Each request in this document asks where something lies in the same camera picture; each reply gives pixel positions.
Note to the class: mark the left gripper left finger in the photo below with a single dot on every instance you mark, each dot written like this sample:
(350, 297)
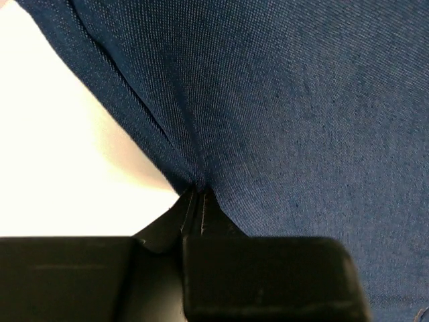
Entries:
(137, 278)

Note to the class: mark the dark blue denim trousers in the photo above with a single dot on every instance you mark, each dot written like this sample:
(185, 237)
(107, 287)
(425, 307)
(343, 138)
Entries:
(303, 117)

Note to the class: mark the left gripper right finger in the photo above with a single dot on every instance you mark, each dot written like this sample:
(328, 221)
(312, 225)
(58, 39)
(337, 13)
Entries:
(229, 276)

